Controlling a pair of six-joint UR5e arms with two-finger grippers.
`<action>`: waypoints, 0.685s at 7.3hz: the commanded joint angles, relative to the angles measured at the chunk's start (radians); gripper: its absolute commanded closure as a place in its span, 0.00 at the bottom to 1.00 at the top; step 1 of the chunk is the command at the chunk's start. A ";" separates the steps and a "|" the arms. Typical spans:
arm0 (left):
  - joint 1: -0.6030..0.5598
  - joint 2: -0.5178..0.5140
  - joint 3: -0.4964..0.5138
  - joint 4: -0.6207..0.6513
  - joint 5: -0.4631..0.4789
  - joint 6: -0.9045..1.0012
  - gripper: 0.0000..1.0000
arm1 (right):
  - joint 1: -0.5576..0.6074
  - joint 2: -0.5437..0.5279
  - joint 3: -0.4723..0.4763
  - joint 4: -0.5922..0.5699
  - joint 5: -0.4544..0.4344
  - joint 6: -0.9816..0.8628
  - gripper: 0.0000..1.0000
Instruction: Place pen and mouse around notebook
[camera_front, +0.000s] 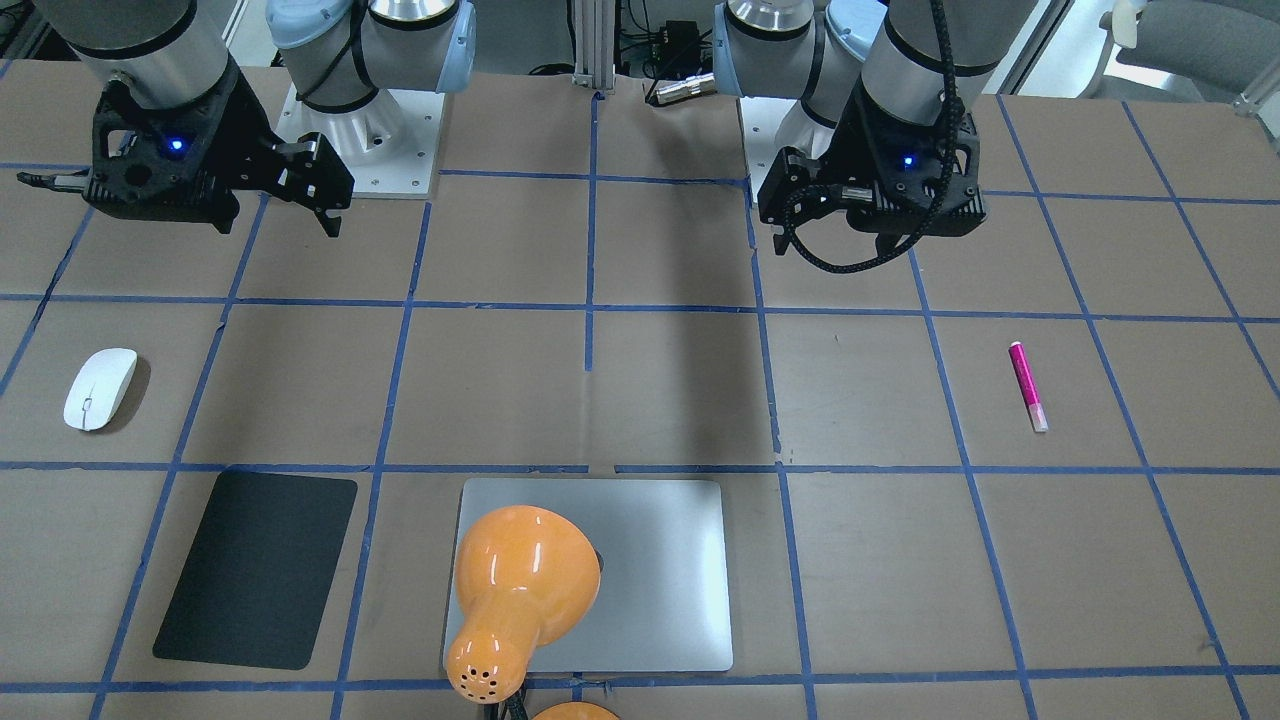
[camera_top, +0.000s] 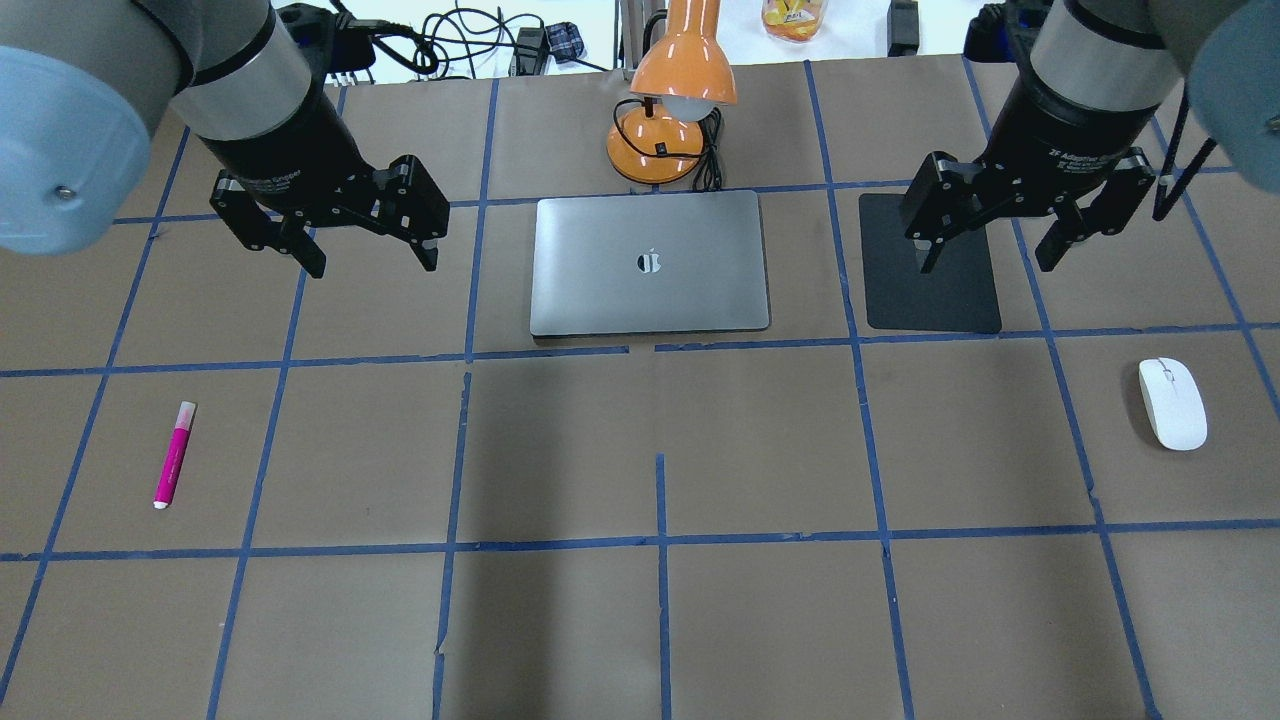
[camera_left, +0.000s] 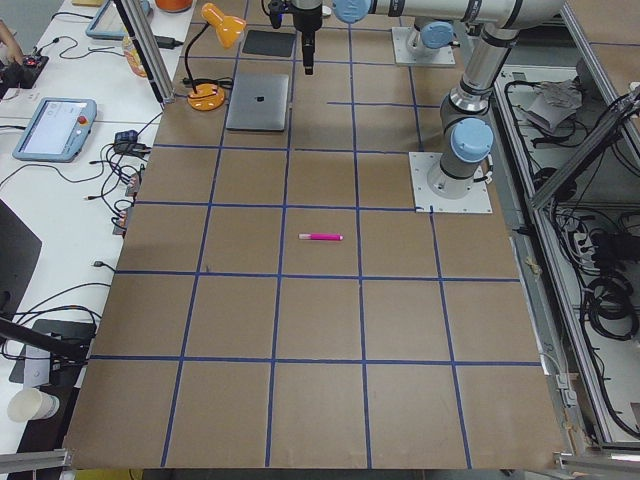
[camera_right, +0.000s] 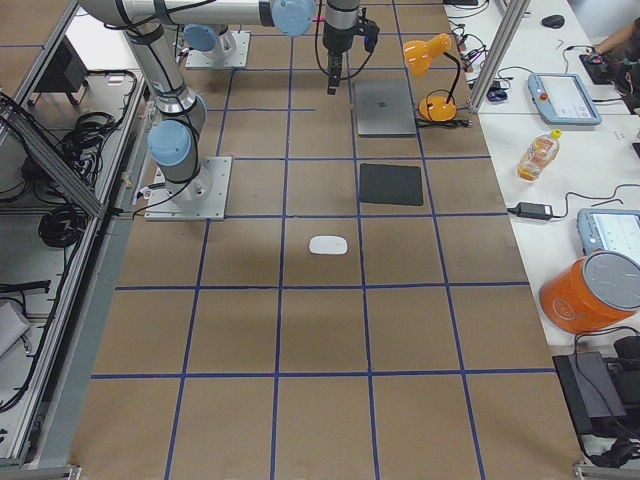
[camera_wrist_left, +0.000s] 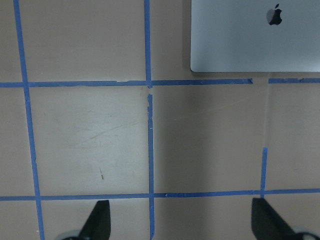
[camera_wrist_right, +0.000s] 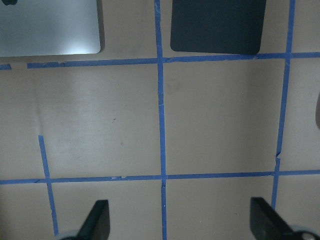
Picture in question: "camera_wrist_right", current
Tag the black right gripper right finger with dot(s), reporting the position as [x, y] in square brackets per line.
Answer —
[266, 224]

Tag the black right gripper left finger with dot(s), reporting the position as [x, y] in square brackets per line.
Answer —
[97, 224]

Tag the white computer mouse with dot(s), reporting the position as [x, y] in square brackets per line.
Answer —
[317, 112]

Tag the black mousepad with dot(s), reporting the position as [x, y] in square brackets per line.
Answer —
[217, 26]

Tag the silver laptop notebook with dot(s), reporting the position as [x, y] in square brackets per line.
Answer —
[49, 28]

